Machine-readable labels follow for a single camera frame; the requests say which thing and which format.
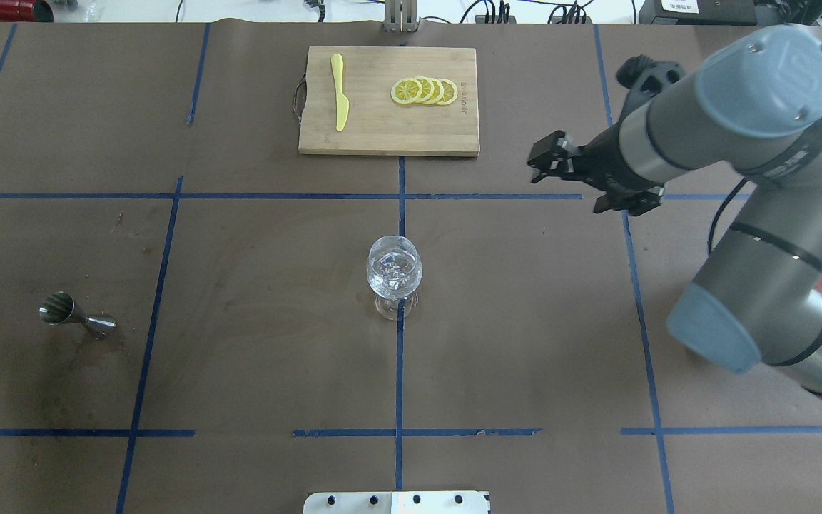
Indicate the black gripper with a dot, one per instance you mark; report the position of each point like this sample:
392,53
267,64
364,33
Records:
602,161

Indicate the steel double jigger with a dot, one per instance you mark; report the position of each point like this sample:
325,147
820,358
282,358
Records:
60,308

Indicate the wooden cutting board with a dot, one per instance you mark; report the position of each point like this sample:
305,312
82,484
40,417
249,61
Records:
376,125

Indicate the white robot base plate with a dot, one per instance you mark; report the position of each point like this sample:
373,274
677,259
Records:
421,501

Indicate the clear wine glass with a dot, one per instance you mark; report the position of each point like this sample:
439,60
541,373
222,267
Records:
394,271

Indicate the lemon slice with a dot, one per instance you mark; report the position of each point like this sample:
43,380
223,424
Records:
449,92
425,89
437,91
407,91

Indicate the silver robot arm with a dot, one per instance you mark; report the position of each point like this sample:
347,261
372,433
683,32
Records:
757,106

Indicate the yellow plastic knife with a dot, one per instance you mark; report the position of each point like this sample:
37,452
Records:
341,101

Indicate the aluminium camera post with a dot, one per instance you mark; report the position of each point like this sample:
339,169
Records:
401,16

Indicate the front lemon slice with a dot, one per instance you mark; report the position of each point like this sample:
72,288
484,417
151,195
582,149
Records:
407,91

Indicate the black equipment box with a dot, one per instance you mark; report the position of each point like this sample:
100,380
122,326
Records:
730,13

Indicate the black power strip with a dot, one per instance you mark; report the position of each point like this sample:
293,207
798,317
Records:
552,18

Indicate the red cylinder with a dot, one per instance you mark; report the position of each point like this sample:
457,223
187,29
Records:
26,11

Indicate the back lemon slice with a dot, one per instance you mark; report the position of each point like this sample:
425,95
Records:
449,92

